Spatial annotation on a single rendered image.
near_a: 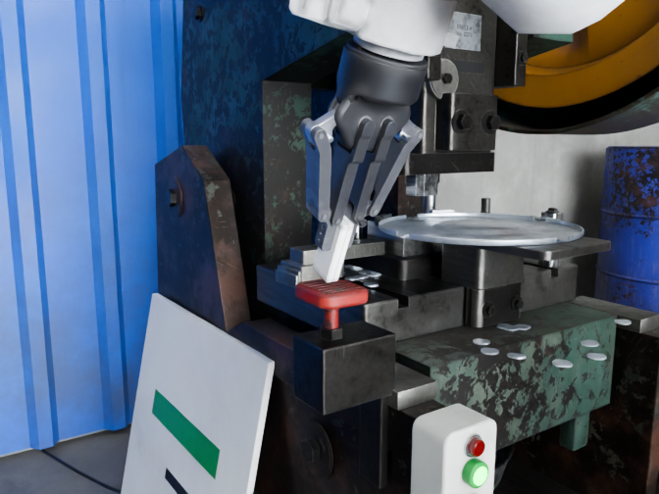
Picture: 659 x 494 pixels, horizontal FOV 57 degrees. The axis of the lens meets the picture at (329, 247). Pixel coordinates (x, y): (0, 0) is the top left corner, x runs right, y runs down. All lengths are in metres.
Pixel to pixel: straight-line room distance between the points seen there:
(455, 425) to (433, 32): 0.37
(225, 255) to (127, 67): 0.99
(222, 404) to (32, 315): 0.97
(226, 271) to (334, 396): 0.48
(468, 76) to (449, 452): 0.55
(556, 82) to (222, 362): 0.79
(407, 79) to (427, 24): 0.05
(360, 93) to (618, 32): 0.78
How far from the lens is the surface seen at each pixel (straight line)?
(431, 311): 0.85
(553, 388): 0.95
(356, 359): 0.64
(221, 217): 1.08
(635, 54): 1.17
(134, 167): 1.94
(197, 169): 1.11
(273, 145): 1.04
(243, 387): 0.98
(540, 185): 3.16
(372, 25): 0.51
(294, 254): 0.88
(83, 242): 1.92
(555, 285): 1.05
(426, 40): 0.51
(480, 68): 0.97
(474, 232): 0.86
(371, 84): 0.52
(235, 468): 1.01
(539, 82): 1.27
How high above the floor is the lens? 0.91
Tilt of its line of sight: 10 degrees down
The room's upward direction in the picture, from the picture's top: straight up
